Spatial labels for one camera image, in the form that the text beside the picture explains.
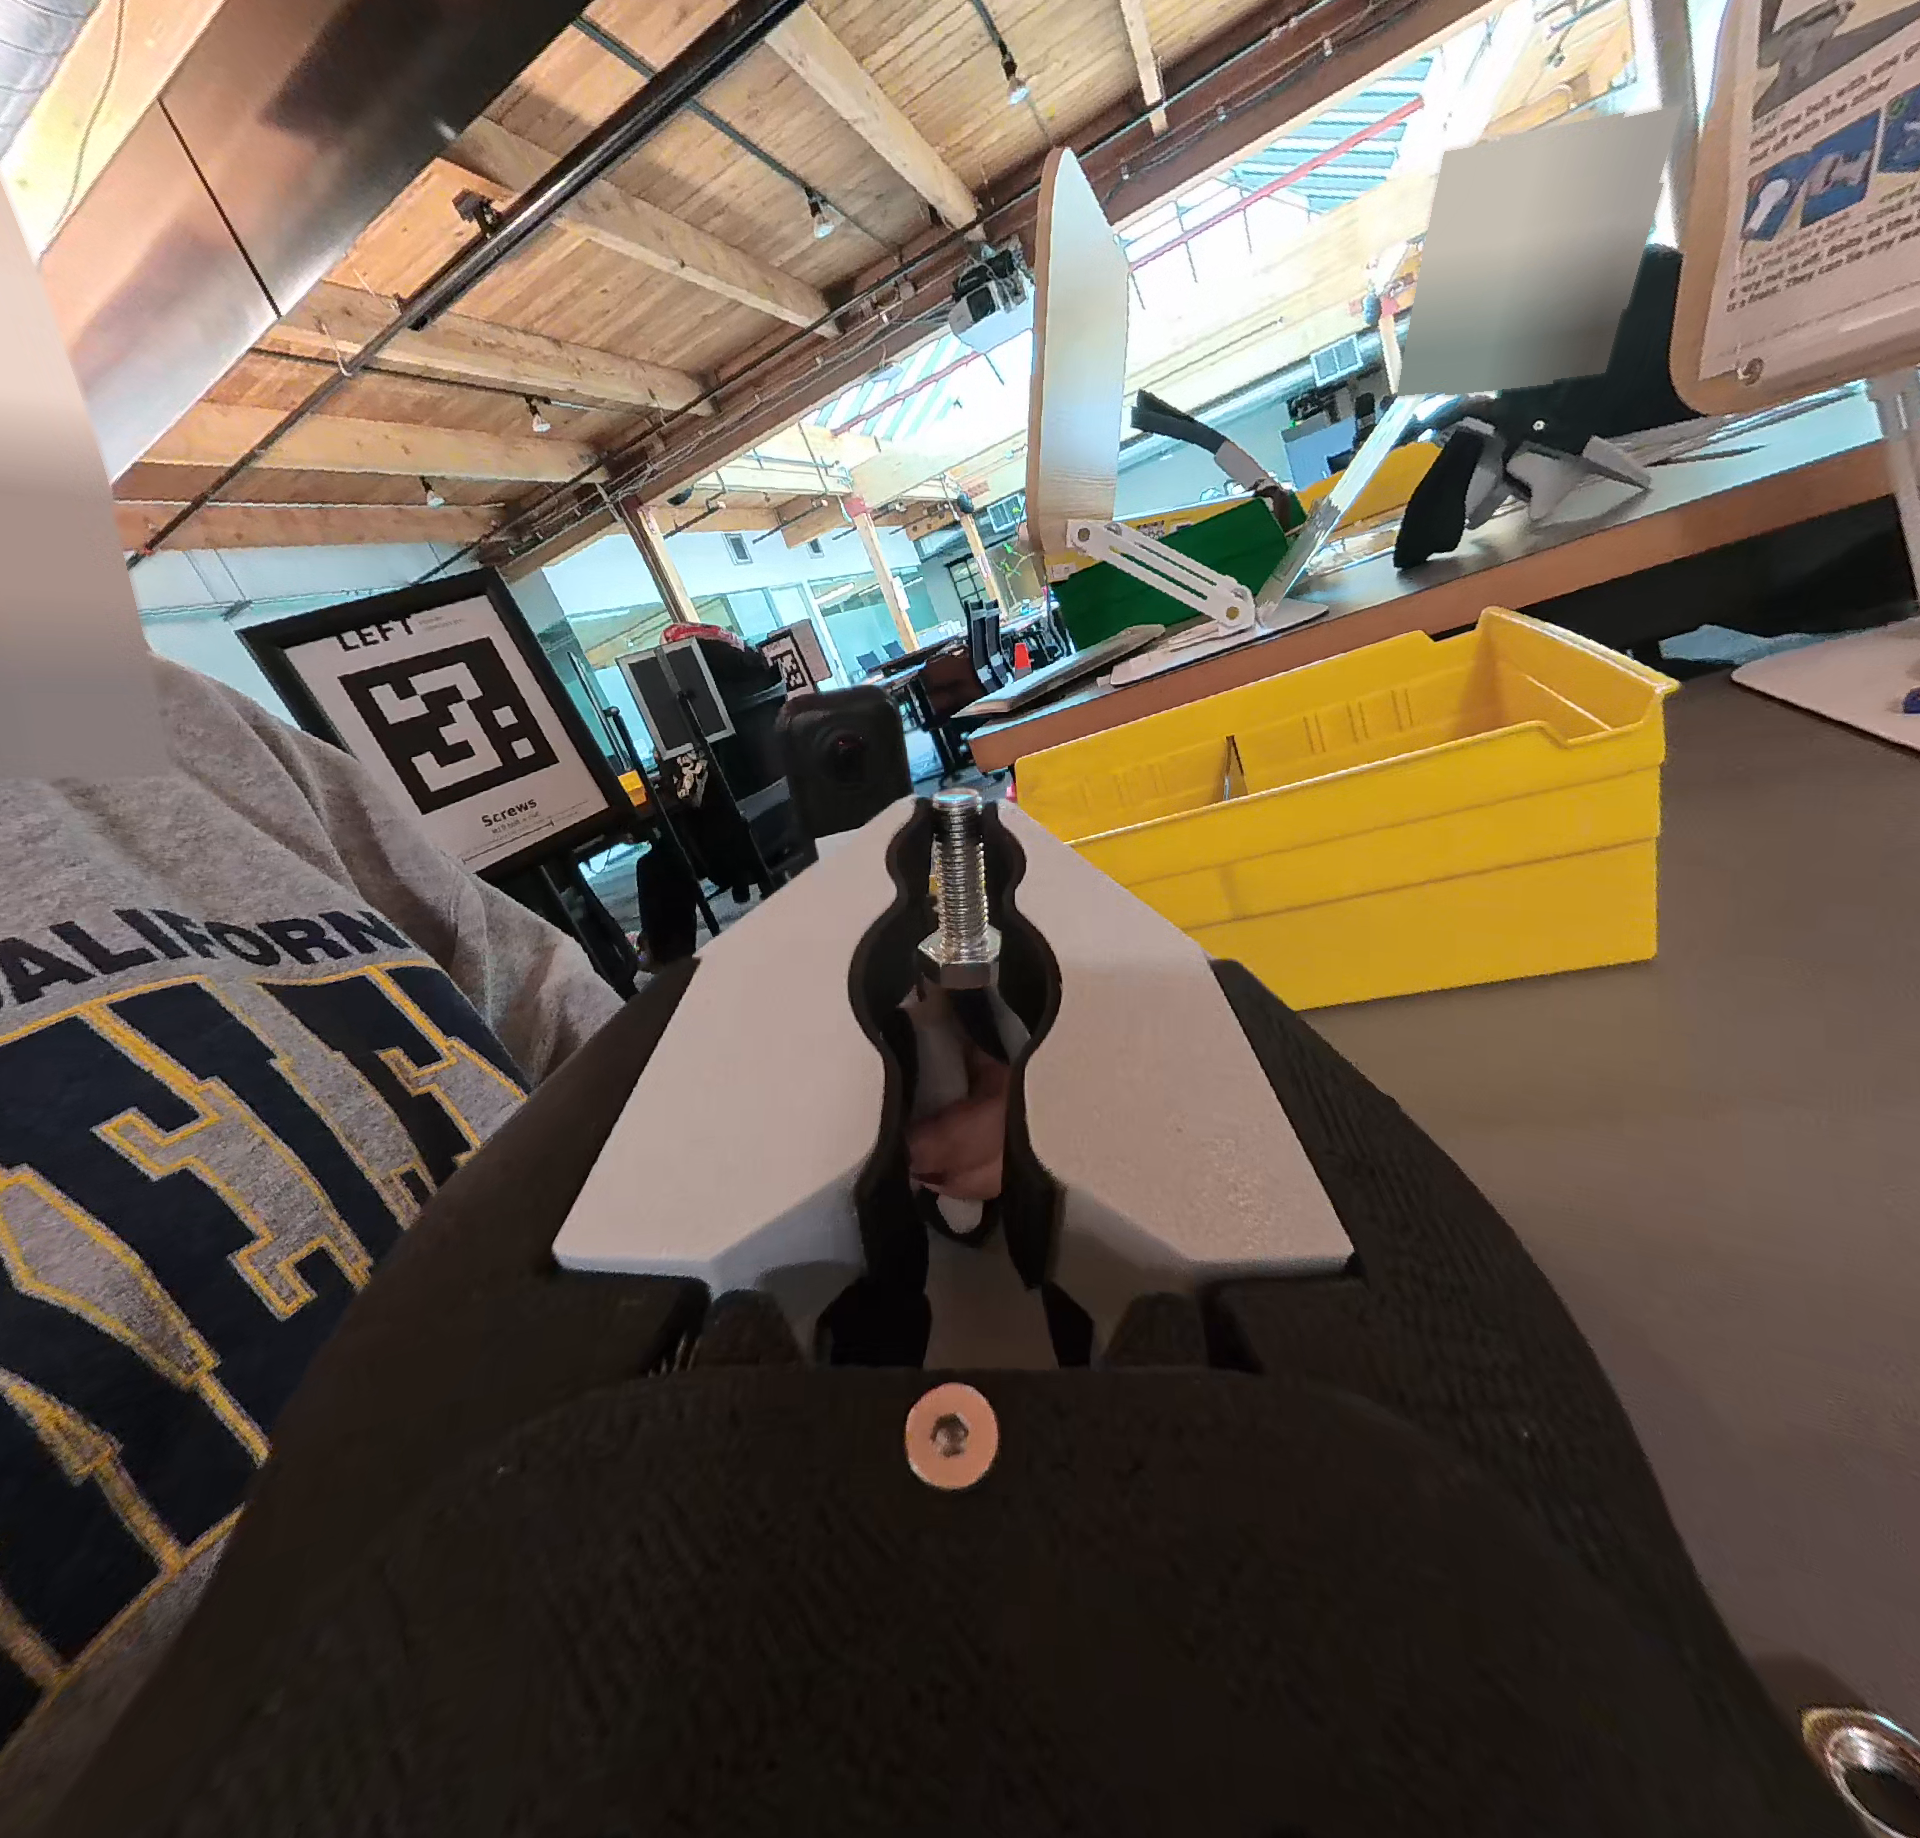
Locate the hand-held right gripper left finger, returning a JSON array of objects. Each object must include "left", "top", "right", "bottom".
[{"left": 548, "top": 798, "right": 933, "bottom": 1360}]

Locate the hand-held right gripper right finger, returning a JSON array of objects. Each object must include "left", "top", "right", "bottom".
[{"left": 982, "top": 799, "right": 1358, "bottom": 1360}]

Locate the steel hex bolt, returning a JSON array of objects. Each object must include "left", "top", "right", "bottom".
[{"left": 915, "top": 789, "right": 1002, "bottom": 991}]

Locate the yellow plastic bin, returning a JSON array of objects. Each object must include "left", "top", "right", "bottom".
[
  {"left": 1013, "top": 609, "right": 1679, "bottom": 1012},
  {"left": 1297, "top": 436, "right": 1463, "bottom": 539}
]

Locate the person's left hand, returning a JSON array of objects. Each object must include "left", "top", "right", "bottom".
[{"left": 908, "top": 1060, "right": 1005, "bottom": 1197}]

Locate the black framed panel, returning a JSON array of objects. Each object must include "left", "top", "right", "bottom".
[{"left": 612, "top": 640, "right": 739, "bottom": 763}]

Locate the dark flat case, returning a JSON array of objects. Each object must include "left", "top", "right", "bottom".
[{"left": 974, "top": 625, "right": 1164, "bottom": 722}]

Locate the white board stand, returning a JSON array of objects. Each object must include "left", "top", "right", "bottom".
[
  {"left": 1035, "top": 510, "right": 1334, "bottom": 689},
  {"left": 1730, "top": 365, "right": 1920, "bottom": 756}
]

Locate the wooden instruction board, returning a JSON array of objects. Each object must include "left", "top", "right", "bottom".
[{"left": 1022, "top": 147, "right": 1134, "bottom": 583}]

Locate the green plastic bin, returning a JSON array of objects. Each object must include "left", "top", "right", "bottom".
[{"left": 1054, "top": 495, "right": 1310, "bottom": 659}]

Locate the ceiling projector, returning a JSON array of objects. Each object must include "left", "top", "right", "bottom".
[{"left": 944, "top": 252, "right": 1035, "bottom": 358}]

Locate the another hand-held gripper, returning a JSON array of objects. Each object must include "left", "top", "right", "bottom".
[
  {"left": 1392, "top": 376, "right": 1658, "bottom": 574},
  {"left": 1129, "top": 388, "right": 1304, "bottom": 522}
]

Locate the person's grey printed sweatshirt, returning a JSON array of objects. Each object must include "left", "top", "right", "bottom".
[{"left": 0, "top": 654, "right": 630, "bottom": 1838}]

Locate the tilted clear panel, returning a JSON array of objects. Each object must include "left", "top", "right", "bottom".
[{"left": 1267, "top": 395, "right": 1449, "bottom": 625}]

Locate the wood-edged table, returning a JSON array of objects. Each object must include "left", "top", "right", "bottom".
[{"left": 959, "top": 391, "right": 1920, "bottom": 779}]

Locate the instruction sheet on white stand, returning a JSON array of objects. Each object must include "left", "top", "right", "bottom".
[{"left": 1670, "top": 0, "right": 1920, "bottom": 419}]

